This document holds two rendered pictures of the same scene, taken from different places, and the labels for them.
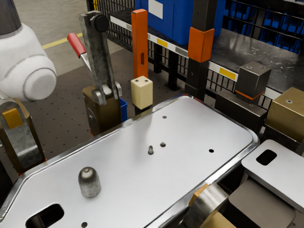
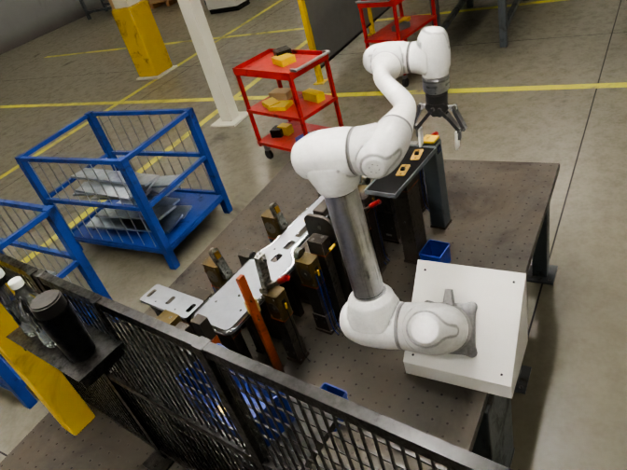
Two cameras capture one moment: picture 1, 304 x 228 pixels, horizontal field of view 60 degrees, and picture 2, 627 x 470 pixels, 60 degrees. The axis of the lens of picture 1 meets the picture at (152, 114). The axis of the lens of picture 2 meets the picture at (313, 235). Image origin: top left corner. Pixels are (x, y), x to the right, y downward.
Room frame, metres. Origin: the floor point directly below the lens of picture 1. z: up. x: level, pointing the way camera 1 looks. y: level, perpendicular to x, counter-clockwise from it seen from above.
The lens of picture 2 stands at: (1.98, 0.17, 2.25)
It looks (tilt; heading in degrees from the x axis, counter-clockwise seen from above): 34 degrees down; 175
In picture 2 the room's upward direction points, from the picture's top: 17 degrees counter-clockwise
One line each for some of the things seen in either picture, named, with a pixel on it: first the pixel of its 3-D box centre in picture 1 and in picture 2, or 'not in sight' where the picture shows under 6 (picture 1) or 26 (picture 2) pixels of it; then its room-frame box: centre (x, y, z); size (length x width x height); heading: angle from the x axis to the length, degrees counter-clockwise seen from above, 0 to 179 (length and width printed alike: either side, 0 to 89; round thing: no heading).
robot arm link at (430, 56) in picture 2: not in sight; (430, 51); (0.30, 0.86, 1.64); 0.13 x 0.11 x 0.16; 52
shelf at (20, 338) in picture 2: not in sight; (57, 326); (0.83, -0.41, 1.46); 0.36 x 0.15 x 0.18; 40
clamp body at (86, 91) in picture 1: (106, 147); (289, 326); (0.48, 0.12, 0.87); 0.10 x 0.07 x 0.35; 40
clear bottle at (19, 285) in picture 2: not in sight; (36, 311); (0.83, -0.43, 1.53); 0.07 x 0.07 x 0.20
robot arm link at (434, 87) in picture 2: not in sight; (436, 83); (0.31, 0.87, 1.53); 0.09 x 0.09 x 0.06
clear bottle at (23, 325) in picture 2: not in sight; (17, 300); (0.75, -0.49, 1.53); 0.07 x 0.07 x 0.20
